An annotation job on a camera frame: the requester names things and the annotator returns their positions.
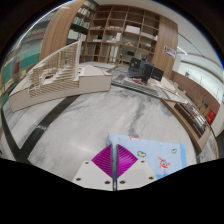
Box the wooden shelf unit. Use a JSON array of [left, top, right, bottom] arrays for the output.
[[81, 3, 161, 66]]

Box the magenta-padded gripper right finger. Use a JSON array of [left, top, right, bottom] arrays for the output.
[[114, 143, 158, 192]]

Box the black model on grey base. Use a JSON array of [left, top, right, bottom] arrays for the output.
[[113, 56, 166, 98]]

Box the brown model on wooden board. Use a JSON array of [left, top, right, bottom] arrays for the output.
[[160, 98, 215, 155]]

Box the glass-fronted bookshelf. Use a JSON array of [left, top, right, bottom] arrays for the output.
[[0, 23, 50, 101]]

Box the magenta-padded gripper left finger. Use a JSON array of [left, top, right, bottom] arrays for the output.
[[71, 143, 115, 192]]

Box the small white architectural model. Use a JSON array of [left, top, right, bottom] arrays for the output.
[[159, 77, 180, 96]]

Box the dark bookshelf with books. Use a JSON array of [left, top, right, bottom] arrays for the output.
[[66, 0, 100, 46]]

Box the white wall poster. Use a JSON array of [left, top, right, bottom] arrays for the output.
[[163, 44, 178, 60]]

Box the light blue printed towel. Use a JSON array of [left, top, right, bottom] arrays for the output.
[[105, 132, 189, 181]]

